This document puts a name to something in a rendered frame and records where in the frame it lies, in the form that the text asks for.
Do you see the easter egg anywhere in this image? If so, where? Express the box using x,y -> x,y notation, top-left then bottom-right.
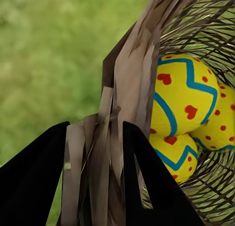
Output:
150,54 -> 220,137
191,81 -> 235,154
148,133 -> 199,185

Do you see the wicker basket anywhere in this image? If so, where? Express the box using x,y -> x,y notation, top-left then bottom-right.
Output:
56,0 -> 235,226

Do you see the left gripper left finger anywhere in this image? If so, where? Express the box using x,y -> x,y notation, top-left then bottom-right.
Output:
0,121 -> 70,226

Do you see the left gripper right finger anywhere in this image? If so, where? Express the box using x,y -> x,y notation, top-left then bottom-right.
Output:
123,121 -> 205,226

